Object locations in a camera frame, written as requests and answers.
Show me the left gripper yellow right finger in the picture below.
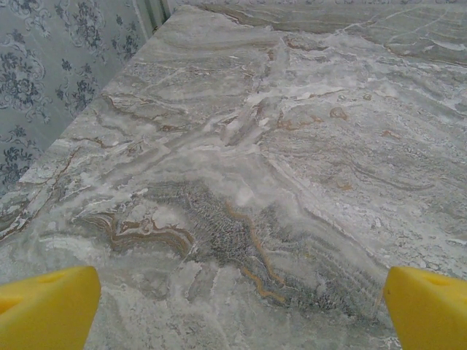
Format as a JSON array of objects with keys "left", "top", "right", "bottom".
[{"left": 382, "top": 265, "right": 467, "bottom": 350}]

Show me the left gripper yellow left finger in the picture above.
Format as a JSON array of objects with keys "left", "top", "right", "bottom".
[{"left": 0, "top": 265, "right": 102, "bottom": 350}]

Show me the white ribbed radiator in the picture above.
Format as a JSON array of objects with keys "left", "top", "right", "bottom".
[{"left": 133, "top": 0, "right": 183, "bottom": 41}]

